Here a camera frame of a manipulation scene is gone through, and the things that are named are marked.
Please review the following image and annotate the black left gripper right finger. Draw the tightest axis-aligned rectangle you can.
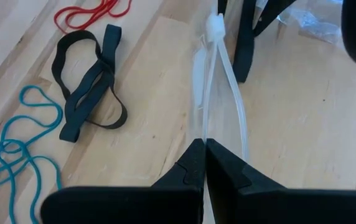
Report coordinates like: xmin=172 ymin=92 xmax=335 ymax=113
xmin=205 ymin=138 xmax=356 ymax=224

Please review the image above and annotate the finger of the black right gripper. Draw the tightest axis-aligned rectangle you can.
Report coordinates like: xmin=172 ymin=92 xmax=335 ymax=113
xmin=232 ymin=0 xmax=257 ymax=83
xmin=252 ymin=0 xmax=297 ymax=38

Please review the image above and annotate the clear zip slider bag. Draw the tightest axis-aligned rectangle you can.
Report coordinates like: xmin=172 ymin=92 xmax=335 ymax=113
xmin=185 ymin=12 xmax=250 ymax=162

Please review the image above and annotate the red rubber band tangle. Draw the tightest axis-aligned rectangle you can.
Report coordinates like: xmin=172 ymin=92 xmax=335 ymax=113
xmin=53 ymin=0 xmax=133 ymax=34

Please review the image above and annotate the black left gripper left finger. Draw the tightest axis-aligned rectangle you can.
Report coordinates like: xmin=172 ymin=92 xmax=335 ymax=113
xmin=40 ymin=138 xmax=206 ymax=224

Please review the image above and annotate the clear plastic bag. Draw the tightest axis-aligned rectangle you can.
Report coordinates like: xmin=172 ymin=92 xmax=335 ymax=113
xmin=255 ymin=0 xmax=344 ymax=46

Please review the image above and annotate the blue rubber band tangle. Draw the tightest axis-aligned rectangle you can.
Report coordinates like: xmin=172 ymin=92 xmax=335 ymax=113
xmin=0 ymin=85 xmax=64 ymax=224

